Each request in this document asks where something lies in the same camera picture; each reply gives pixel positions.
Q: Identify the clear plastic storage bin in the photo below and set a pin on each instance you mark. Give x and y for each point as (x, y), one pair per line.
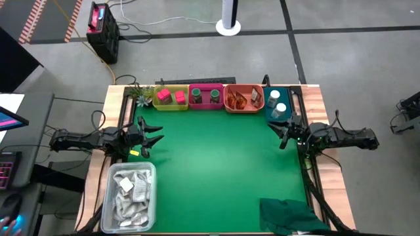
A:
(105, 200)

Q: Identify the computer monitor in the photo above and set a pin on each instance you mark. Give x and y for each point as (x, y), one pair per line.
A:
(11, 119)

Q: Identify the black partition panel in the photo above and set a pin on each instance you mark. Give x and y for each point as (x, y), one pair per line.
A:
(13, 65)

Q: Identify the white paper sheet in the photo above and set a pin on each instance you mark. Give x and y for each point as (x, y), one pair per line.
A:
(10, 101)

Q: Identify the black and red crate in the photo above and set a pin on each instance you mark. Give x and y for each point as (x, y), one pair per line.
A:
(105, 36)

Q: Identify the person's hand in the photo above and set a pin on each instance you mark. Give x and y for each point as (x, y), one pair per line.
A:
(8, 229)

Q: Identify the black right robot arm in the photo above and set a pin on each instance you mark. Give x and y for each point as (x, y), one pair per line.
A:
(344, 137)

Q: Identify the white tower fan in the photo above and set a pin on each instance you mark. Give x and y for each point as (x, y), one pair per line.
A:
(228, 19)

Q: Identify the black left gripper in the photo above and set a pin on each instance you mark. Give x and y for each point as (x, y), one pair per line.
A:
(135, 137)

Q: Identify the yellow-green plastic bin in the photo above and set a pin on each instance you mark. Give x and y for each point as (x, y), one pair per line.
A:
(172, 106)

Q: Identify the white-lid spice jar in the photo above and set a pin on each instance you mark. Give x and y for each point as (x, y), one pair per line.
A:
(279, 110)
(273, 98)

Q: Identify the backlit black keyboard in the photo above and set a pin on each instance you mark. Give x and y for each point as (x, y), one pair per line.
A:
(8, 170)

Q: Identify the pink plastic bin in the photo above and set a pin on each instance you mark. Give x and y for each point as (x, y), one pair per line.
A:
(206, 98)

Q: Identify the orange plastic bin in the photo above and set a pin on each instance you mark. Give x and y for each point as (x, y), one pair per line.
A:
(247, 108)

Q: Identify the black computer mouse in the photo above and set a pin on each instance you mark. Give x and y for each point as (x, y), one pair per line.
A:
(10, 204)

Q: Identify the white square tag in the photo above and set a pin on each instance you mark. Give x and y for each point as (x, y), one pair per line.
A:
(126, 185)

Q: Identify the yellow tag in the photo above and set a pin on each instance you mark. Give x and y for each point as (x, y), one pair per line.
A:
(134, 152)

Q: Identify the green table mat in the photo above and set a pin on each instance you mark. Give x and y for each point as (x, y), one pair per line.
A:
(213, 180)

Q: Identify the red-lid spice container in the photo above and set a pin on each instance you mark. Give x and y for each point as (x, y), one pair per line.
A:
(180, 97)

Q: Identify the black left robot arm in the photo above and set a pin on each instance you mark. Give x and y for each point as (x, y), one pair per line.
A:
(82, 141)

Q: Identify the blue plastic bin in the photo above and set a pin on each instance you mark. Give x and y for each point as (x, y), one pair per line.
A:
(267, 114)

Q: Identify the grey desk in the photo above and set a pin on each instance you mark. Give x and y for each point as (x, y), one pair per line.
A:
(37, 108)

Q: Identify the black power strip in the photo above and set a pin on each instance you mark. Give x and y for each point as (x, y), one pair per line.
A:
(197, 81)

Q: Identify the grey crumpled towel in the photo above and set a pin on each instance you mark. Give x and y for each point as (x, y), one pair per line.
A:
(128, 209)

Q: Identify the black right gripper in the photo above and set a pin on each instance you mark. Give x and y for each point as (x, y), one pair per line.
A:
(297, 129)

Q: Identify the small succulent plant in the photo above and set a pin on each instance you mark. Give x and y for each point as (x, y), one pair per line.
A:
(142, 95)

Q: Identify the dark green cloth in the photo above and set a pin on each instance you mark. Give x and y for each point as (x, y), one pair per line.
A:
(288, 214)

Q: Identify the green-lid spice jar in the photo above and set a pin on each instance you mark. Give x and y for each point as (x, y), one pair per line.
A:
(215, 96)
(196, 95)

